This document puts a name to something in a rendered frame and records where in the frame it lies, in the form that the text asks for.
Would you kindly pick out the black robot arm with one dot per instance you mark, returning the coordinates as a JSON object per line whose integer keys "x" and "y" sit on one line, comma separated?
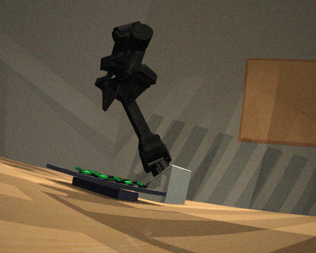
{"x": 135, "y": 38}

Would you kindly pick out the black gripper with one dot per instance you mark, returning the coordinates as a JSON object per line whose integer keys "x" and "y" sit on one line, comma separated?
{"x": 139, "y": 78}

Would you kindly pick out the grey switch panel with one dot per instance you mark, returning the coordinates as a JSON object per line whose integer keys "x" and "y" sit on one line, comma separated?
{"x": 107, "y": 185}

